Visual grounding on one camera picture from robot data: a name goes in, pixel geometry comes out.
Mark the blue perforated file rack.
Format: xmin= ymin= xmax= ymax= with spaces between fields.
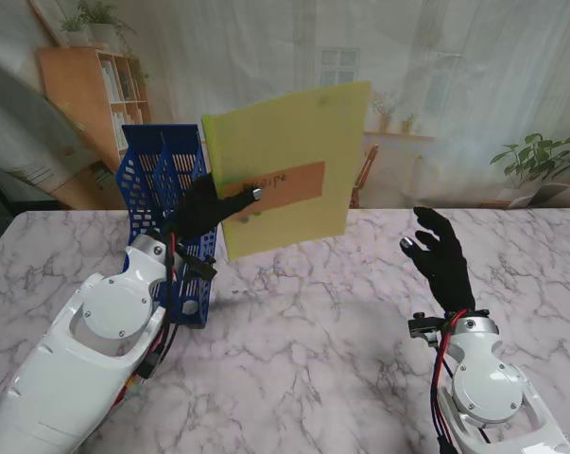
xmin=115 ymin=123 xmax=219 ymax=330

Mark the pink paper receipt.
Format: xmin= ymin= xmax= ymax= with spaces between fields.
xmin=222 ymin=160 xmax=326 ymax=214

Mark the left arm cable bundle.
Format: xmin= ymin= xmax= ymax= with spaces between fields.
xmin=123 ymin=231 xmax=192 ymax=408

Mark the yellow translucent file folder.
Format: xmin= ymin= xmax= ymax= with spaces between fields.
xmin=201 ymin=80 xmax=372 ymax=264

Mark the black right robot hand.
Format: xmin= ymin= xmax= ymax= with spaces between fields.
xmin=399 ymin=206 xmax=477 ymax=316

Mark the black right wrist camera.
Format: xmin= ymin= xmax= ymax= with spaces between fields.
xmin=406 ymin=311 xmax=444 ymax=346

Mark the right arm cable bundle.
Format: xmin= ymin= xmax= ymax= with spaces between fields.
xmin=428 ymin=309 xmax=470 ymax=454

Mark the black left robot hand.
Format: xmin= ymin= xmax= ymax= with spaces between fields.
xmin=173 ymin=172 xmax=265 ymax=245

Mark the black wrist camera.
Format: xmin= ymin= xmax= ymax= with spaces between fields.
xmin=182 ymin=254 xmax=218 ymax=282
xmin=406 ymin=311 xmax=444 ymax=346

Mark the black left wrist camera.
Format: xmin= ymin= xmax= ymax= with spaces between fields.
xmin=182 ymin=254 xmax=218 ymax=282

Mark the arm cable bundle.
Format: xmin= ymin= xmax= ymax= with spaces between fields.
xmin=123 ymin=231 xmax=192 ymax=408
xmin=428 ymin=309 xmax=470 ymax=454

